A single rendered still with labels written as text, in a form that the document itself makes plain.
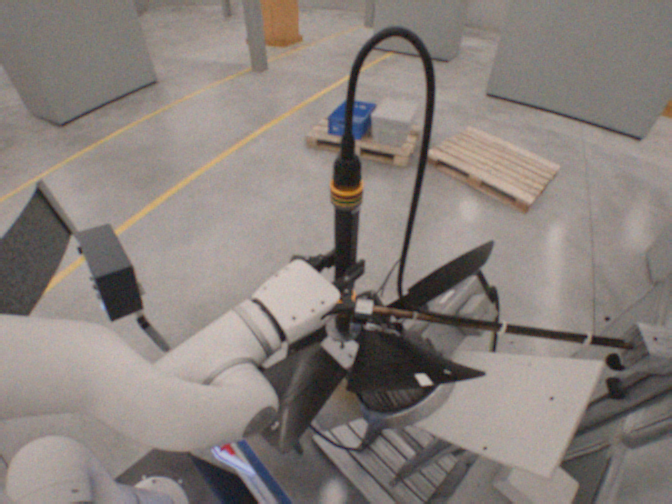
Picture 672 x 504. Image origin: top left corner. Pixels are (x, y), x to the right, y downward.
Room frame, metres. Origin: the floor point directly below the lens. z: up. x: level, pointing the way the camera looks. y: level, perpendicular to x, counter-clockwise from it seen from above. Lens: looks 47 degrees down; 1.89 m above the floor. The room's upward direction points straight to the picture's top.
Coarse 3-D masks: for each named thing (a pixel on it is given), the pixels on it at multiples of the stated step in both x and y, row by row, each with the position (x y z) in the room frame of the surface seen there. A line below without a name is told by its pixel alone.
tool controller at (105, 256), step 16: (80, 240) 0.63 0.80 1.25; (96, 240) 0.64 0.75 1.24; (112, 240) 0.65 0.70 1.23; (96, 256) 0.57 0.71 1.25; (112, 256) 0.58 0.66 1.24; (96, 272) 0.51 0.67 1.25; (112, 272) 0.52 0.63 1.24; (128, 272) 0.54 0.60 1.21; (96, 288) 0.52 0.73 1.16; (112, 288) 0.50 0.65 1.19; (128, 288) 0.52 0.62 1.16; (112, 304) 0.48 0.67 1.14; (128, 304) 0.50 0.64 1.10; (112, 320) 0.45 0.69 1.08
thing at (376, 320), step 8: (360, 296) 0.48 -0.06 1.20; (368, 296) 0.46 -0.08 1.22; (376, 296) 0.44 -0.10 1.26; (376, 304) 0.42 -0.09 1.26; (384, 304) 0.43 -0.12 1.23; (352, 312) 0.39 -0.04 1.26; (368, 320) 0.38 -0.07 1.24; (376, 320) 0.38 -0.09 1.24; (384, 320) 0.39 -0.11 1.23; (392, 328) 0.39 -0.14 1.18; (400, 328) 0.38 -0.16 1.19; (360, 336) 0.36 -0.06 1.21
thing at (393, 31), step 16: (384, 32) 0.33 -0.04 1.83; (400, 32) 0.32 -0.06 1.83; (368, 48) 0.33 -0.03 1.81; (416, 48) 0.32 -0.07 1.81; (432, 64) 0.32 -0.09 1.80; (352, 80) 0.33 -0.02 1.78; (432, 80) 0.32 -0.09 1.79; (352, 96) 0.33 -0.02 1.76; (432, 96) 0.32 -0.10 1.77; (352, 112) 0.34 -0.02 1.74; (432, 112) 0.32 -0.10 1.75; (352, 128) 0.34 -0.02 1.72; (416, 176) 0.32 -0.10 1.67; (416, 192) 0.32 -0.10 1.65; (416, 208) 0.32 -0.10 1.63; (400, 272) 0.32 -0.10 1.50; (400, 288) 0.31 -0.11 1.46; (464, 320) 0.29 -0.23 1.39; (480, 320) 0.29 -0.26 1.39; (576, 336) 0.24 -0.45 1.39; (592, 336) 0.24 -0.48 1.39
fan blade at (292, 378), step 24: (288, 360) 0.31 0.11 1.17; (312, 360) 0.31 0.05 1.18; (336, 360) 0.31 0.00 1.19; (288, 384) 0.25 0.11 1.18; (312, 384) 0.25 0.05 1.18; (336, 384) 0.25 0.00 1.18; (288, 408) 0.20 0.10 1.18; (312, 408) 0.20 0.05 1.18; (264, 432) 0.15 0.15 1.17; (288, 432) 0.15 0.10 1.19
